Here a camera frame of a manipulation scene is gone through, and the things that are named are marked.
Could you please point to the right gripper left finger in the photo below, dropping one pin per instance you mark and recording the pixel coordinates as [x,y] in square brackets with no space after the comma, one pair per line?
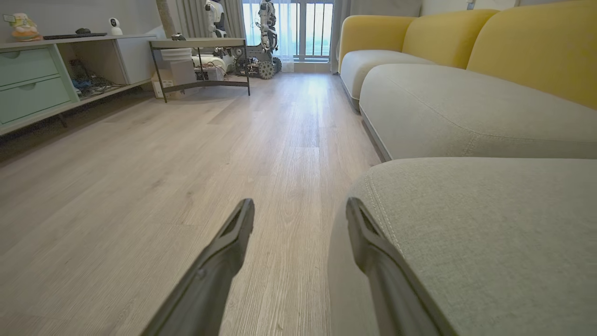
[210,284]

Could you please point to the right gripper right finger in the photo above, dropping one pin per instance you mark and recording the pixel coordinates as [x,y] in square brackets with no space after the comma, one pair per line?
[392,294]

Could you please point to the grey sofa seat cushion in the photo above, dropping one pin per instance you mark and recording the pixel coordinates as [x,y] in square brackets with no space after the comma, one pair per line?
[373,65]
[466,112]

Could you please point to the grey sofa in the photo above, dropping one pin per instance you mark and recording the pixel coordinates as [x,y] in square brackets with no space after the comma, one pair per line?
[489,242]

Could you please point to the small grey box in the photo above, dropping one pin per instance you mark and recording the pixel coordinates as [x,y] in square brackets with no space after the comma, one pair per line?
[210,73]

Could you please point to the white cardboard box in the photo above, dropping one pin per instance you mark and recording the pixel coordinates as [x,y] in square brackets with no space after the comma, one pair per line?
[179,73]

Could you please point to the white round container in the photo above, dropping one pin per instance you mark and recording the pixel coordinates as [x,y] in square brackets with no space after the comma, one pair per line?
[176,53]

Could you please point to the white low media cabinet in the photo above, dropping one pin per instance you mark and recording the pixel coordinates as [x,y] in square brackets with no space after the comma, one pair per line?
[135,58]

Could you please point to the small dark object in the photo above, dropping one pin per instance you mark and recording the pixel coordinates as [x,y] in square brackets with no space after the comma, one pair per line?
[178,37]

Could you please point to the mint green cabinet drawer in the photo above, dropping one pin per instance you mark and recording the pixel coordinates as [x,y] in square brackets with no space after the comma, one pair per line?
[25,65]
[32,99]

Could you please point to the yellow sofa backrest cushion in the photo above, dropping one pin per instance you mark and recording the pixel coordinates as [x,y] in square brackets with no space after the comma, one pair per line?
[443,39]
[541,51]

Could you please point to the yellow sofa backrest with armrest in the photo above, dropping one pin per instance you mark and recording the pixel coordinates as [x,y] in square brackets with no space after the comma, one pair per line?
[368,32]

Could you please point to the white robot on wheeled base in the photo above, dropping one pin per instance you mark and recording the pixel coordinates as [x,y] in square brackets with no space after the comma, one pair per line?
[267,28]

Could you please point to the sheer white curtain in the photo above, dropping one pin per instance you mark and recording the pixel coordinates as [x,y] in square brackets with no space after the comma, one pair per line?
[285,32]

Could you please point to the grey curtain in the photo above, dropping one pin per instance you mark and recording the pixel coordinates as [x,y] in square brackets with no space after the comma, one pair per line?
[339,18]
[191,18]

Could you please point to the white humanoid robot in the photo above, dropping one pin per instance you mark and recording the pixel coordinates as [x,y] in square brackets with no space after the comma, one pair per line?
[215,16]

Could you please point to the balcony railing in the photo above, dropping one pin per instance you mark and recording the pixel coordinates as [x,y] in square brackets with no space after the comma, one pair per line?
[317,30]

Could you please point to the flat black keyboard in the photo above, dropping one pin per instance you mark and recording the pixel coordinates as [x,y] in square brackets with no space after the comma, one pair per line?
[74,36]

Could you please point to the small black mouse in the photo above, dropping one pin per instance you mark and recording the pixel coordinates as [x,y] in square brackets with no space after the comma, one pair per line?
[83,31]

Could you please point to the colourful toy figure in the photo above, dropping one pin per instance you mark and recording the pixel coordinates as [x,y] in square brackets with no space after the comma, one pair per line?
[24,29]

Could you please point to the metal frame side table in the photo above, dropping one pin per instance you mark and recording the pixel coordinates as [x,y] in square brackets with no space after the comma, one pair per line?
[198,43]

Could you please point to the brown post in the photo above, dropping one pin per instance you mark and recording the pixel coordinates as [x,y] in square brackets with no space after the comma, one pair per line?
[164,18]

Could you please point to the white security camera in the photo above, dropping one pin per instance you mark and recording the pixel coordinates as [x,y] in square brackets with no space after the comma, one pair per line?
[114,27]

